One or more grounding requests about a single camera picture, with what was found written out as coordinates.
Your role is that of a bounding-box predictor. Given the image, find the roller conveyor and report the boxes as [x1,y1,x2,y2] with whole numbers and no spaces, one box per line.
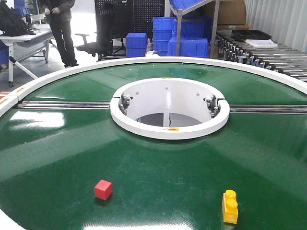
[215,30,307,82]

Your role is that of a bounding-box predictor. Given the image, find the black perforated pegboard panel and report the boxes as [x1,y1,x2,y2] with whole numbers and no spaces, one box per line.
[94,0,165,38]

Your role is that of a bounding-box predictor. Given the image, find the person in dark clothes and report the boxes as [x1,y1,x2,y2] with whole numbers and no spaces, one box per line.
[39,0,78,68]

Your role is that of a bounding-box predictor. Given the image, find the large blue crates under rack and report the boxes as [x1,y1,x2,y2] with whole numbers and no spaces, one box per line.
[179,16,213,58]

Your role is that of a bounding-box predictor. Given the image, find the white inner ring hub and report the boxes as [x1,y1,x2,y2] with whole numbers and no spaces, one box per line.
[110,78,230,140]

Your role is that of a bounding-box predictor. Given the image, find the red cube block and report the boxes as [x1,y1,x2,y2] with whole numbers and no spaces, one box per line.
[94,180,113,200]

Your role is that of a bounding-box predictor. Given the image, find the small blue crate stack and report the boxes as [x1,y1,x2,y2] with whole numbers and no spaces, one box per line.
[126,33,148,58]

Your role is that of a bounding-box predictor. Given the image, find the yellow studded toy brick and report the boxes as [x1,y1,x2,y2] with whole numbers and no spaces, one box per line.
[222,189,238,224]

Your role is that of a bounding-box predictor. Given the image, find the black office chair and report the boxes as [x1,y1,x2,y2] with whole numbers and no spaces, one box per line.
[76,0,126,61]

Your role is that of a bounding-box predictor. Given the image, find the black tray on conveyor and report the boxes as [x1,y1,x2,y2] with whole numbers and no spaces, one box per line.
[232,30,272,40]

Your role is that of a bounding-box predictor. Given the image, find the white workbench on wheels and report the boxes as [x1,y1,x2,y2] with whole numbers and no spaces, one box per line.
[0,24,53,87]

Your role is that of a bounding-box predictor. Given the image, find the blue crate stack middle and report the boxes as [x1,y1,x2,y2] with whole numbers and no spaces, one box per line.
[153,17,175,56]

